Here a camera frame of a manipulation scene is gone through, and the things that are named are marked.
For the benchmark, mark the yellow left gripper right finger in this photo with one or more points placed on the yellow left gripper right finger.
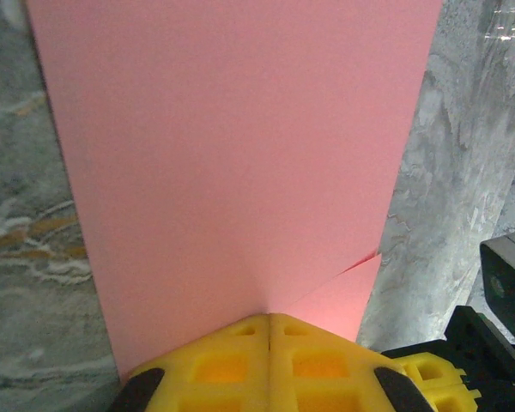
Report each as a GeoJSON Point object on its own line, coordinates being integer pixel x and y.
{"type": "Point", "coordinates": [326, 377]}

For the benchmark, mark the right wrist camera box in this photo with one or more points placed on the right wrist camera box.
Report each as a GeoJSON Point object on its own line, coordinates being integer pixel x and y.
{"type": "Point", "coordinates": [510, 274]}

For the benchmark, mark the pink paper sheet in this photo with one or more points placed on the pink paper sheet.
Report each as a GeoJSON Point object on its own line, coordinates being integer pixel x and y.
{"type": "Point", "coordinates": [240, 171]}

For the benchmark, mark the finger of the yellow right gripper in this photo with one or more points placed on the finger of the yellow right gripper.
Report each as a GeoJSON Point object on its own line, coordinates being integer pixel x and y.
{"type": "Point", "coordinates": [431, 371]}
{"type": "Point", "coordinates": [452, 401]}

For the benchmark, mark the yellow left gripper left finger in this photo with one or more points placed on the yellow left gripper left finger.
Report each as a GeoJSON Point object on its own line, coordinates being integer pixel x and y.
{"type": "Point", "coordinates": [214, 377]}

